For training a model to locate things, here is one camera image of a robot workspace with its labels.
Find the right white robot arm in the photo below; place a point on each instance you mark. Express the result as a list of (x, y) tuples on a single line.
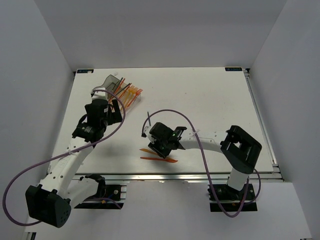
[(240, 149)]

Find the right blue corner sticker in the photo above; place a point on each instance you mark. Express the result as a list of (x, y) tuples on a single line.
[(233, 69)]

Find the red plastic fork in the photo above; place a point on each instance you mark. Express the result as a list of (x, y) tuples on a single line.
[(136, 94)]

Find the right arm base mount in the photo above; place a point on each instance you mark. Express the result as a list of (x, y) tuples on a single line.
[(231, 199)]

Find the red plastic chopstick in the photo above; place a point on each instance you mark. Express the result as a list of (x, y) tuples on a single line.
[(121, 94), (121, 85)]

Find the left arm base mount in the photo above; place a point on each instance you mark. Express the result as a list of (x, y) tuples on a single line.
[(108, 196)]

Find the clear container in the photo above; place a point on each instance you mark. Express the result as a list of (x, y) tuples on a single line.
[(127, 109)]

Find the orange plastic fork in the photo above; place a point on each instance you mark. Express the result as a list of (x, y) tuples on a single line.
[(136, 88), (127, 95)]

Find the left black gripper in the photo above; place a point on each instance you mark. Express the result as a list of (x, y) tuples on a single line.
[(115, 117)]

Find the orange plastic knife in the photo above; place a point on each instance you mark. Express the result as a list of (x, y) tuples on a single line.
[(147, 150)]

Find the blue corner sticker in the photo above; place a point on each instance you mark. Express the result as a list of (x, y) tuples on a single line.
[(233, 69), (85, 71)]

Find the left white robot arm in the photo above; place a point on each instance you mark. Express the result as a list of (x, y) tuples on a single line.
[(52, 200)]

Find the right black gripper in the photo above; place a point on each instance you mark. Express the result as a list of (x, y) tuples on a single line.
[(153, 147)]

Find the left blue corner sticker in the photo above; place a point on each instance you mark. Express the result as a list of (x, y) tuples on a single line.
[(85, 71)]

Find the aluminium table rail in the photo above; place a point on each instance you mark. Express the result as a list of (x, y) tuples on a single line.
[(275, 176)]

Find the red plastic knife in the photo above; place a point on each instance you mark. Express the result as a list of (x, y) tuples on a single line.
[(169, 160)]

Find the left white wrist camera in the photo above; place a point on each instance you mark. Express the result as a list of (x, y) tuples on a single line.
[(99, 93)]

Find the grey smoked container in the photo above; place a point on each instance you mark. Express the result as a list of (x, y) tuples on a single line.
[(111, 83)]

